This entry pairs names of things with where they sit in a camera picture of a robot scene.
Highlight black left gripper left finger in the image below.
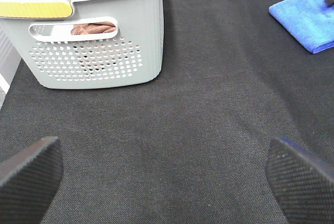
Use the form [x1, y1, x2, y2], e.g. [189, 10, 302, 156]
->
[1, 136, 64, 223]

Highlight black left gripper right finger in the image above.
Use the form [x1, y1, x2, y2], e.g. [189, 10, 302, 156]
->
[265, 137, 333, 223]

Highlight blue microfiber towel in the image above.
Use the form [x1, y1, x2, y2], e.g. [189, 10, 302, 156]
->
[268, 0, 333, 54]

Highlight grey perforated plastic basket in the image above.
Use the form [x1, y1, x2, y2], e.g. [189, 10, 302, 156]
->
[1, 0, 164, 89]

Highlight brown towel in basket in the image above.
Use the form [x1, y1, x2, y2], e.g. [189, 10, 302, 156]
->
[71, 21, 116, 36]

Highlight yellow label on basket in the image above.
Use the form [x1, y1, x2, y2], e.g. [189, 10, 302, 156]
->
[1, 1, 73, 19]

